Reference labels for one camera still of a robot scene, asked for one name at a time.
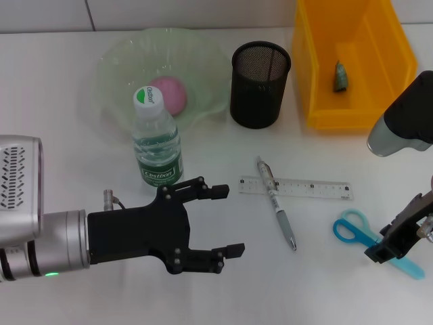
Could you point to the black mesh pen holder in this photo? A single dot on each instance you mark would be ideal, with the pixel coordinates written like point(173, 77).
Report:
point(253, 101)

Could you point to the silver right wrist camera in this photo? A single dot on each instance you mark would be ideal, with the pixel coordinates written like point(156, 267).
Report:
point(406, 115)

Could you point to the clear green-label water bottle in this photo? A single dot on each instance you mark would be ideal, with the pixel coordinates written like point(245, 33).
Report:
point(155, 142)

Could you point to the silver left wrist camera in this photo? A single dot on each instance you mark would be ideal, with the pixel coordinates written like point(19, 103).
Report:
point(20, 176)

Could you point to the clear plastic ruler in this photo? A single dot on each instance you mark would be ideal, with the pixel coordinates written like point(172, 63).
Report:
point(304, 188)

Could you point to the blue teal scissors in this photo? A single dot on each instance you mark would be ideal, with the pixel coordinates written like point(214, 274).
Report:
point(412, 271)

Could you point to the clear grey ballpoint pen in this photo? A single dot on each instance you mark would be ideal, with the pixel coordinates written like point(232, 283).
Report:
point(284, 223)

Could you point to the green plastic wrapper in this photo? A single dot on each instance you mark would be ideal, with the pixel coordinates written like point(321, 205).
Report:
point(340, 79)

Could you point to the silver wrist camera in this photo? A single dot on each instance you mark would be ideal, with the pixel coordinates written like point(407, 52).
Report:
point(406, 115)
point(20, 176)

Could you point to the yellow plastic bin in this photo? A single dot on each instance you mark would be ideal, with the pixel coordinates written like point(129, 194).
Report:
point(365, 101)

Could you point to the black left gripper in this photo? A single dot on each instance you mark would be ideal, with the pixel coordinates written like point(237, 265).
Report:
point(135, 233)

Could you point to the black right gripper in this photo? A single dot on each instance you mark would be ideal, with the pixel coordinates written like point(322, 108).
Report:
point(419, 206)

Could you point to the green glass fruit plate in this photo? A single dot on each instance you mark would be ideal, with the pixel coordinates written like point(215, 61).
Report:
point(118, 84)

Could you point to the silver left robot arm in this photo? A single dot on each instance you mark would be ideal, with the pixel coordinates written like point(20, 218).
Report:
point(61, 243)

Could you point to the pink peach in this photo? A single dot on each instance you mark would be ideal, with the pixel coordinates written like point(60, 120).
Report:
point(174, 98)

